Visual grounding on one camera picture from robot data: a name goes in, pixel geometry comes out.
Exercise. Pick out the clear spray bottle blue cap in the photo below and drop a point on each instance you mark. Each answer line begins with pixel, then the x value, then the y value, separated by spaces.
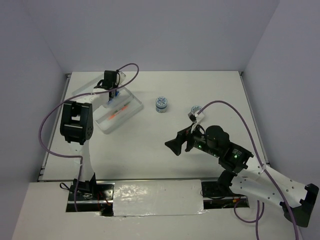
pixel 113 99

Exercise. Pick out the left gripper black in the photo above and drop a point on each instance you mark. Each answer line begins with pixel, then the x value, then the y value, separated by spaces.
pixel 115 85

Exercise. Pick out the blue white round jar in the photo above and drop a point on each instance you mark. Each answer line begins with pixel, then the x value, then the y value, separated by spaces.
pixel 161 104
pixel 195 108

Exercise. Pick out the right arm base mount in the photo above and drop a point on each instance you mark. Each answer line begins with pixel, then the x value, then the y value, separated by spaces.
pixel 213 198

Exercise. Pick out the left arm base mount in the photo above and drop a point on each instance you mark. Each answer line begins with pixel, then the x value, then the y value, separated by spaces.
pixel 101 202

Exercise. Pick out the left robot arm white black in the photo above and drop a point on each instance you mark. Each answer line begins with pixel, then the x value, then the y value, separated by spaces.
pixel 77 127

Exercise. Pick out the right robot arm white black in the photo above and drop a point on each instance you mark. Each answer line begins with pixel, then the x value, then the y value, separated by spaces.
pixel 244 175

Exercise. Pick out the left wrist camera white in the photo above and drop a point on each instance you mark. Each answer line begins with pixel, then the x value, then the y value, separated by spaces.
pixel 120 77

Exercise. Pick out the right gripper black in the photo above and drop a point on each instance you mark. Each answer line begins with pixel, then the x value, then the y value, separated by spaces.
pixel 175 144

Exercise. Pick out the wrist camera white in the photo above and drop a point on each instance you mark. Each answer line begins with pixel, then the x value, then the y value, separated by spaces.
pixel 120 77
pixel 196 117

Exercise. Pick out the white compartment tray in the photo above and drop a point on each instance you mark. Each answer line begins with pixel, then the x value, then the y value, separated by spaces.
pixel 110 109

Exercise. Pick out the orange thin pen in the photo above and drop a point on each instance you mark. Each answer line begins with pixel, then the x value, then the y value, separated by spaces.
pixel 113 115

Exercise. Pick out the silver foil covered panel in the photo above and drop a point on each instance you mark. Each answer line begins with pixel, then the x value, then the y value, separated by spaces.
pixel 157 198

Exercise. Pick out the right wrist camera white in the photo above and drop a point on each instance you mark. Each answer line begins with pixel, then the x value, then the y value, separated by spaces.
pixel 196 117

